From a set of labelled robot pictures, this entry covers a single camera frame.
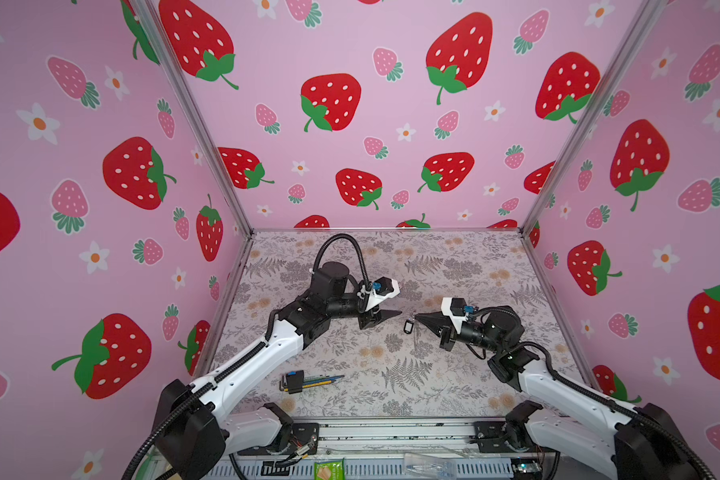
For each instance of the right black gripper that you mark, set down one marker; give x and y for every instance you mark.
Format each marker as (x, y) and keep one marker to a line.
(446, 331)

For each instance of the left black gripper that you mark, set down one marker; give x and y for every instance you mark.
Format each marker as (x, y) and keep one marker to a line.
(369, 320)

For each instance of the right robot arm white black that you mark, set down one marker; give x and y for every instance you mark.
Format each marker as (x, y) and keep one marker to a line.
(613, 437)

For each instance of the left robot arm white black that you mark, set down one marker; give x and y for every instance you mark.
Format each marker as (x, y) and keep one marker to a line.
(195, 424)

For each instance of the clear plastic bag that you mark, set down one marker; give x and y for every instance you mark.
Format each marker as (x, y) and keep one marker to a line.
(430, 467)

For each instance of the green packet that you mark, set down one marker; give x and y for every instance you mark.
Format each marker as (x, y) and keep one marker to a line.
(329, 470)

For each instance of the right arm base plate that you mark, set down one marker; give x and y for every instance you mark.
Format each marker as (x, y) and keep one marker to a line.
(504, 438)

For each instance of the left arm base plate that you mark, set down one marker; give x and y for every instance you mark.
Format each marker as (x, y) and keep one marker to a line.
(289, 440)

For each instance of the aluminium rail frame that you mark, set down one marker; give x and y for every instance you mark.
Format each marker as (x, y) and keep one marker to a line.
(394, 437)

